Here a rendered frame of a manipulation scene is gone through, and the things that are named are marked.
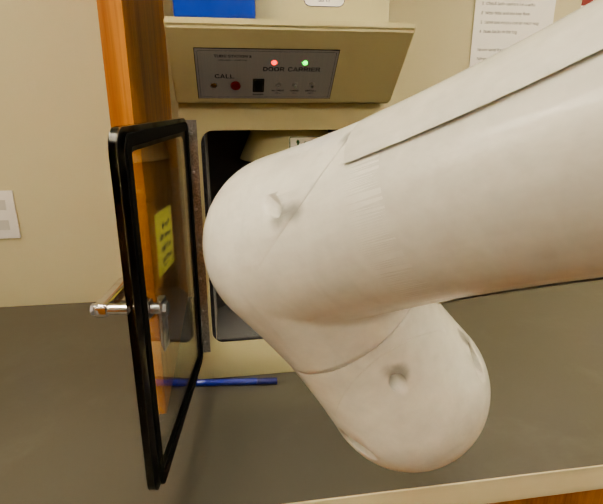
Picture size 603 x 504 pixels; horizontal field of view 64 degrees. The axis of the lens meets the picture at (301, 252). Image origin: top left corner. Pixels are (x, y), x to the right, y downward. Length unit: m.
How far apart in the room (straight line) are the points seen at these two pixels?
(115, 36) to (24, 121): 0.62
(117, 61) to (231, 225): 0.47
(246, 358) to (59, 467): 0.32
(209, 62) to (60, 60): 0.61
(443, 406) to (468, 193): 0.16
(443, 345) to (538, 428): 0.56
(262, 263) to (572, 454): 0.66
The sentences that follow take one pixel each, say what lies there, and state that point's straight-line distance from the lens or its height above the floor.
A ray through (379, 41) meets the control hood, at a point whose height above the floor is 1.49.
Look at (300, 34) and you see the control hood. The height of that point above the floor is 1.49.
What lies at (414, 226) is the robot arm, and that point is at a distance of 0.18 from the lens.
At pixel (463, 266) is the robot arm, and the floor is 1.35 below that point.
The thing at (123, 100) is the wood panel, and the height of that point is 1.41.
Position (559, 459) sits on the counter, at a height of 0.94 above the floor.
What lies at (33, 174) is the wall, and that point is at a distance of 1.29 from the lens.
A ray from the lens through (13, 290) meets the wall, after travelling 1.38.
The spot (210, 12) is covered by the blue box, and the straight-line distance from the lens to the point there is 0.67.
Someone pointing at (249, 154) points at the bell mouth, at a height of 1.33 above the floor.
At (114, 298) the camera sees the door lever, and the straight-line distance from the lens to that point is 0.57.
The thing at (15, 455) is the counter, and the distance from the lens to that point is 0.83.
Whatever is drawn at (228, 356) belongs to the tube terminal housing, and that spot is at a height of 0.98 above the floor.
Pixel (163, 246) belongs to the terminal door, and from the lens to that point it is 0.60.
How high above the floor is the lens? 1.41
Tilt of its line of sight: 17 degrees down
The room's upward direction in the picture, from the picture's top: straight up
